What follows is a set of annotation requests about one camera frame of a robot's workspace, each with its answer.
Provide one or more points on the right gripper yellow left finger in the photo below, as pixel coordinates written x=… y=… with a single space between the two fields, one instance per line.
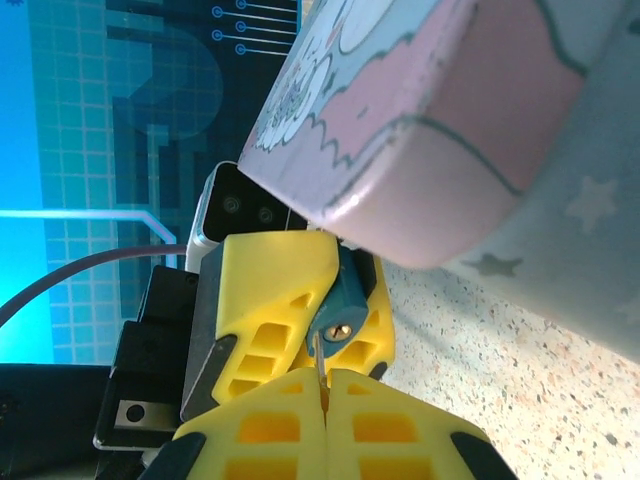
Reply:
x=280 y=415

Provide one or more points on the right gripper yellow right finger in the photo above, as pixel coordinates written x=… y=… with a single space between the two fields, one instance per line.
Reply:
x=400 y=425

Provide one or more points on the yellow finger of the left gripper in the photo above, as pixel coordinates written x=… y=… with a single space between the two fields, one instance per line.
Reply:
x=270 y=270
x=382 y=330

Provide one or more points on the teal padlock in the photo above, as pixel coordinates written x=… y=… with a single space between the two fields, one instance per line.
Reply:
x=347 y=295

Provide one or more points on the small silver key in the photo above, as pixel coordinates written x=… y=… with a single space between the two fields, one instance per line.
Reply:
x=320 y=362

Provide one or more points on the blue pink cartoon tin box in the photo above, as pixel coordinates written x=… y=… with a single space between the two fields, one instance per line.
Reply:
x=450 y=125

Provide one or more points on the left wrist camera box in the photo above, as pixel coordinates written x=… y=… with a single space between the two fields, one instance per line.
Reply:
x=235 y=210

